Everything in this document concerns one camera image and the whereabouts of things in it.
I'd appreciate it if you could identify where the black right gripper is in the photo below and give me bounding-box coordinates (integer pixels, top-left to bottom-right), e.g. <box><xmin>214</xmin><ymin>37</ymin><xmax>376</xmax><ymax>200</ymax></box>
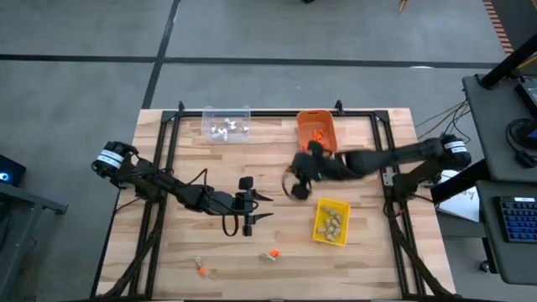
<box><xmin>289</xmin><ymin>140</ymin><xmax>349</xmax><ymax>201</ymax></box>

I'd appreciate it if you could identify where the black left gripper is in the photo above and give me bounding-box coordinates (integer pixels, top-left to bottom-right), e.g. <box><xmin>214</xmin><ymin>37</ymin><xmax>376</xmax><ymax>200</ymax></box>
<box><xmin>217</xmin><ymin>175</ymin><xmax>275</xmax><ymax>237</ymax></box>

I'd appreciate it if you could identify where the yellow plastic basket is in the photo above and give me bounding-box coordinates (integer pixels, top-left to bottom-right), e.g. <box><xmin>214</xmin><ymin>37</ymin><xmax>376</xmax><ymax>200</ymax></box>
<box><xmin>312</xmin><ymin>197</ymin><xmax>352</xmax><ymax>247</ymax></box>

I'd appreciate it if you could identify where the orange plastic bin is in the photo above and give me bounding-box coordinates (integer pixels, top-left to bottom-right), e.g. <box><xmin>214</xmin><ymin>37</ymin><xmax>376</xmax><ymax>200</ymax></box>
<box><xmin>296</xmin><ymin>109</ymin><xmax>339</xmax><ymax>154</ymax></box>

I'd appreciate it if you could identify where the clear plastic bin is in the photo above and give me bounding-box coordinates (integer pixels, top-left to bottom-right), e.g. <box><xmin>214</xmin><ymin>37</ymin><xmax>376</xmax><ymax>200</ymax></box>
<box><xmin>201</xmin><ymin>106</ymin><xmax>252</xmax><ymax>144</ymax></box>

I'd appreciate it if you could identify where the white paper sheet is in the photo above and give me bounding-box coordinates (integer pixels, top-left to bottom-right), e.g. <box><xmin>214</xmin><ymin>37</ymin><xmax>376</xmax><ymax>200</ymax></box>
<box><xmin>435</xmin><ymin>169</ymin><xmax>481</xmax><ymax>223</ymax></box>

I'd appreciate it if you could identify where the grey desk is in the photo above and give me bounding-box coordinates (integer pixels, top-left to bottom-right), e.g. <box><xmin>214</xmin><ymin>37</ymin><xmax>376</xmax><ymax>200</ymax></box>
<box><xmin>461</xmin><ymin>73</ymin><xmax>537</xmax><ymax>184</ymax></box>
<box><xmin>476</xmin><ymin>180</ymin><xmax>537</xmax><ymax>287</ymax></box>

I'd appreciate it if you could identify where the black headset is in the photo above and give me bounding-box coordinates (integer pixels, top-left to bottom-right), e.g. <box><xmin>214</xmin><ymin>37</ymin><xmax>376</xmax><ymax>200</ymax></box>
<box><xmin>505</xmin><ymin>117</ymin><xmax>537</xmax><ymax>169</ymax></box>

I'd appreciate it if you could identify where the backlit black keyboard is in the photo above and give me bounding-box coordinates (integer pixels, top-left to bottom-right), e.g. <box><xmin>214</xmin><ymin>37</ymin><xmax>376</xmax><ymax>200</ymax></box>
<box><xmin>498</xmin><ymin>195</ymin><xmax>537</xmax><ymax>244</ymax></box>

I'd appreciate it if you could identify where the black metal pole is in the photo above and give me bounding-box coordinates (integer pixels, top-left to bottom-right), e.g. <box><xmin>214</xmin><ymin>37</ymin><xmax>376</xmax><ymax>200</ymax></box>
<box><xmin>479</xmin><ymin>32</ymin><xmax>537</xmax><ymax>91</ymax></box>

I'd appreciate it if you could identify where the black laptop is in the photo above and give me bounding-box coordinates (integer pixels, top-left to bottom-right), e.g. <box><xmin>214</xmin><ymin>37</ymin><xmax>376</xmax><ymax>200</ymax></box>
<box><xmin>514</xmin><ymin>75</ymin><xmax>537</xmax><ymax>121</ymax></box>

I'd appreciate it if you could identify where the black box with blue light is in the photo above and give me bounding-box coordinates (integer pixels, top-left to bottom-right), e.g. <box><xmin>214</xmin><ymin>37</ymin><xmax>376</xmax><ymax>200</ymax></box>
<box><xmin>0</xmin><ymin>154</ymin><xmax>27</xmax><ymax>188</ymax></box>

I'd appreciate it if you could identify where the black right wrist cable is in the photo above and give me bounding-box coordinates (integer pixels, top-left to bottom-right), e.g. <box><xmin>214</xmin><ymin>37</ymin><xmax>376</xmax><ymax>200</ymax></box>
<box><xmin>281</xmin><ymin>166</ymin><xmax>301</xmax><ymax>199</ymax></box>

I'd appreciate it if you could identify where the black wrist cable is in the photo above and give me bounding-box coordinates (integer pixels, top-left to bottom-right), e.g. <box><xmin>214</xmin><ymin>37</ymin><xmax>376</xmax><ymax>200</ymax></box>
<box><xmin>281</xmin><ymin>166</ymin><xmax>301</xmax><ymax>199</ymax></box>
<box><xmin>221</xmin><ymin>213</ymin><xmax>241</xmax><ymax>237</ymax></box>

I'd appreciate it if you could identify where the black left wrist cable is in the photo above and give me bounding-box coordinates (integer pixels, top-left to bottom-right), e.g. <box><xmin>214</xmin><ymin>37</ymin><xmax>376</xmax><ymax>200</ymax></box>
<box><xmin>221</xmin><ymin>213</ymin><xmax>241</xmax><ymax>237</ymax></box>

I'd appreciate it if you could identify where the black metal table frame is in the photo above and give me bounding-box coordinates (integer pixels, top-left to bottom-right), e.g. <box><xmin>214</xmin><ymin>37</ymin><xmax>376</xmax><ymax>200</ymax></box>
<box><xmin>90</xmin><ymin>99</ymin><xmax>456</xmax><ymax>301</ymax></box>

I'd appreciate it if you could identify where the black floor cable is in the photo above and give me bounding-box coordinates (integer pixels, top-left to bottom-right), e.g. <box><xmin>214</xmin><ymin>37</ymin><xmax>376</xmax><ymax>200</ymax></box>
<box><xmin>414</xmin><ymin>100</ymin><xmax>473</xmax><ymax>146</ymax></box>

